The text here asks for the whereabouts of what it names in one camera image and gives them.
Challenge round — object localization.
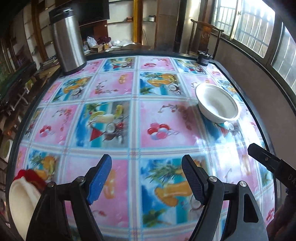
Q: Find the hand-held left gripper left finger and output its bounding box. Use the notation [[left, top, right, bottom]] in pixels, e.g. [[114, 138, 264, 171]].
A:
[[26, 154, 113, 241]]

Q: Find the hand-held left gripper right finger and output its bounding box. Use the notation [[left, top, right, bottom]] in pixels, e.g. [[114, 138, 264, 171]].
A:
[[181, 154, 269, 241]]

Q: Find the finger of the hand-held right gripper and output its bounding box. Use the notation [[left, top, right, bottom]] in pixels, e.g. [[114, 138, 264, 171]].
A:
[[247, 143, 282, 178]]

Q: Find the white ribbed bowl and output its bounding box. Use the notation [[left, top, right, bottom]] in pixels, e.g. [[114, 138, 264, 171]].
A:
[[195, 83, 239, 124]]

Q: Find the large red glass plate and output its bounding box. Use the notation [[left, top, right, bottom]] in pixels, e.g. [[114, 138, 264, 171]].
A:
[[13, 169, 47, 189]]

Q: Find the cream ribbed bowl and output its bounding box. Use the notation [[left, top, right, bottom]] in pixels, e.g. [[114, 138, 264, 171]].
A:
[[9, 177, 42, 240]]

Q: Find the person's right forearm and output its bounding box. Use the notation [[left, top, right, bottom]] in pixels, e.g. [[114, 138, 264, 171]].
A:
[[266, 195, 296, 241]]

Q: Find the printed fruit tablecloth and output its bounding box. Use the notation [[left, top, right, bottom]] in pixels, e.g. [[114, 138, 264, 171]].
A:
[[11, 56, 278, 241]]

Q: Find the white plastic bucket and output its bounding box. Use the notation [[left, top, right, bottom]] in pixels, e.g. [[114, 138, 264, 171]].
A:
[[2, 138, 14, 163]]

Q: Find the small black device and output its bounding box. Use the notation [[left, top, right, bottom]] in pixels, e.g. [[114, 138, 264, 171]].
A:
[[198, 49, 212, 67]]

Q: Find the carved wooden armchair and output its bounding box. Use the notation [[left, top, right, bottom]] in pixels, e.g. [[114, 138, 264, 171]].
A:
[[191, 19, 225, 60]]

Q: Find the green-topped game table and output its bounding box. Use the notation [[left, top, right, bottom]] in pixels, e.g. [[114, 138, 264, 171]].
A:
[[0, 62, 37, 100]]

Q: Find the barred window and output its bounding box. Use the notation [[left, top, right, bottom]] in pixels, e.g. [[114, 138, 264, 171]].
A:
[[211, 0, 296, 82]]

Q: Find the stainless steel thermos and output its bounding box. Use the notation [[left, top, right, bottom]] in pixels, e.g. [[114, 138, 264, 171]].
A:
[[48, 7, 87, 76]]

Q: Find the wooden television cabinet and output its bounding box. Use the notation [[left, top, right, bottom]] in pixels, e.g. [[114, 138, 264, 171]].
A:
[[79, 21, 109, 45]]

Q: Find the black television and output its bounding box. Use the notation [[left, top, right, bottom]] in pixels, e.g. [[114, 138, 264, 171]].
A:
[[76, 0, 110, 25]]

